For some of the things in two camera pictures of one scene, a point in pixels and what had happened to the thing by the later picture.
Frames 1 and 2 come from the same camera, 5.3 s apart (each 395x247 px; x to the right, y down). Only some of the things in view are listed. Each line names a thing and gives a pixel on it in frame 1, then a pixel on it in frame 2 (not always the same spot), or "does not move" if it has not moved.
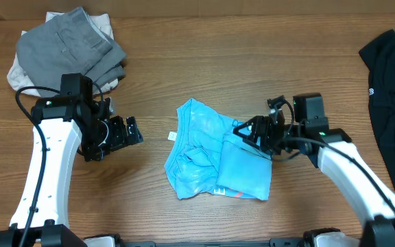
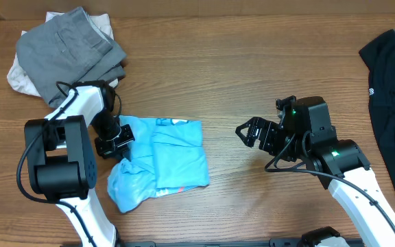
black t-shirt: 391,57 does not move
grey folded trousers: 73,43 does not move
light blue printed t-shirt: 206,156 to 165,155
